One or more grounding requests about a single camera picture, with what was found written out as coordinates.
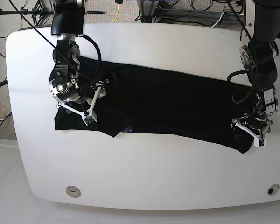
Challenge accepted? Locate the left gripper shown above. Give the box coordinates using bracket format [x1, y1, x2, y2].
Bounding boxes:
[231, 114, 273, 140]

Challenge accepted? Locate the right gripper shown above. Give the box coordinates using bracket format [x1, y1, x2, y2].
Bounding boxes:
[56, 78, 109, 118]

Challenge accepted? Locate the black T-shirt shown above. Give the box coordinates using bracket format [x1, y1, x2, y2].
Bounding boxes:
[54, 62, 256, 154]

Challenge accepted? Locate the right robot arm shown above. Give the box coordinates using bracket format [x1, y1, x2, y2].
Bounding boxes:
[49, 0, 108, 124]

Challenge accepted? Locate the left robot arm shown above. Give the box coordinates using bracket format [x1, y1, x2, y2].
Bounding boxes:
[226, 0, 280, 147]

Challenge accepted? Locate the black tripod stand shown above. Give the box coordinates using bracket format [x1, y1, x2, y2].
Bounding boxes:
[0, 0, 105, 35]

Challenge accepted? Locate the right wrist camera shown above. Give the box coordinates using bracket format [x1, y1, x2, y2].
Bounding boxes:
[83, 112, 97, 126]

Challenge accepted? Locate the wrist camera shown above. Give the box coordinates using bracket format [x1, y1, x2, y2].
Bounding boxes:
[83, 112, 97, 126]
[253, 137, 266, 147]

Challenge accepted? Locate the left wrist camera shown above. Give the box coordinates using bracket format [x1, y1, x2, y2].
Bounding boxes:
[253, 137, 266, 147]

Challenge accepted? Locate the table cable grommet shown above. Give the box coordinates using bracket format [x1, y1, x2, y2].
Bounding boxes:
[66, 186, 81, 198]
[267, 184, 280, 196]

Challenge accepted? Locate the yellow cable left floor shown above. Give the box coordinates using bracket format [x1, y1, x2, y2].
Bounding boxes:
[0, 95, 13, 122]

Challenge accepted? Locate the grey metal base frame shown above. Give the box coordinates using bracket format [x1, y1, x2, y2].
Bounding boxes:
[135, 0, 237, 28]

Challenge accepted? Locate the white cable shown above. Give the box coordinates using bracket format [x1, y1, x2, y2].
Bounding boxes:
[211, 9, 245, 28]

